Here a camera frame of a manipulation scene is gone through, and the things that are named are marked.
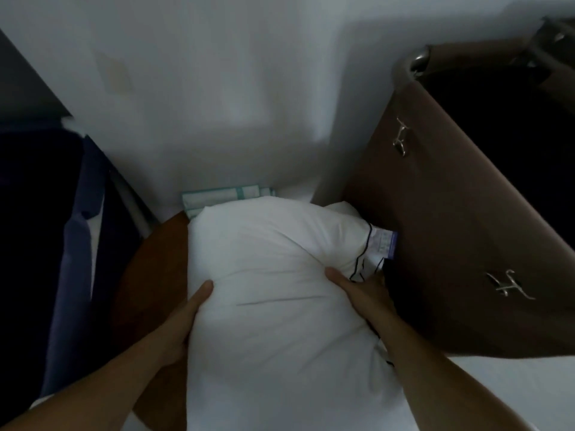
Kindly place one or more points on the person's left hand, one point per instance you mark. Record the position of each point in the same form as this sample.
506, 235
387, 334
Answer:
177, 336

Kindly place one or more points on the person's right hand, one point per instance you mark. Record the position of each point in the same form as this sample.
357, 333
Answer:
370, 305

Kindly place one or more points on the white pillowcase black piping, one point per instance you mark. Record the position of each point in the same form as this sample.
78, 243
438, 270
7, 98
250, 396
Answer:
278, 264

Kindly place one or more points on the brown housekeeping cart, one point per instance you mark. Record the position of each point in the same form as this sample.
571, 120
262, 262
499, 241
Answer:
449, 210

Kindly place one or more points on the teal white boxes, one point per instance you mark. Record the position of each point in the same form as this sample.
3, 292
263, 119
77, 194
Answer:
215, 197

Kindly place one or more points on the person's right forearm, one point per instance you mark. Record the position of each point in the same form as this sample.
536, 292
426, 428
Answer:
449, 390

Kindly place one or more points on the person's left forearm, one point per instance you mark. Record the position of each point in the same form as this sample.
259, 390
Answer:
90, 395

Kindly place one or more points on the round wooden side table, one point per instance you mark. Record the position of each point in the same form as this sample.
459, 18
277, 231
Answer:
152, 273

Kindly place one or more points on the grey door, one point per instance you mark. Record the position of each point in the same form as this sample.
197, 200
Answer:
22, 85

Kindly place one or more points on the navy laundry hamper white frame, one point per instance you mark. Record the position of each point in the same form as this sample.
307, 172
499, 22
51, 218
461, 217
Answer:
76, 264

